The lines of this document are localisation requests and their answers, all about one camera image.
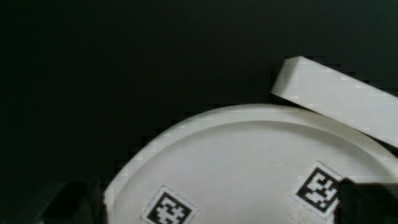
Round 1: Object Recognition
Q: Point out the white right fence block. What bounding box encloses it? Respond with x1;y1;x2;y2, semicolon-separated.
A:
271;56;398;148

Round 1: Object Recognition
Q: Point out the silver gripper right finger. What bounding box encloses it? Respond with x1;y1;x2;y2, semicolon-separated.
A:
333;178;398;224

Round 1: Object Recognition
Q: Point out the white round table top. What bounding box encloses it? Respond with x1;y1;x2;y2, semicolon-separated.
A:
104;104;398;224

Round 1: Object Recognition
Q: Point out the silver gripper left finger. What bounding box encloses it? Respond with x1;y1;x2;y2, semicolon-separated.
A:
38;179;108;224

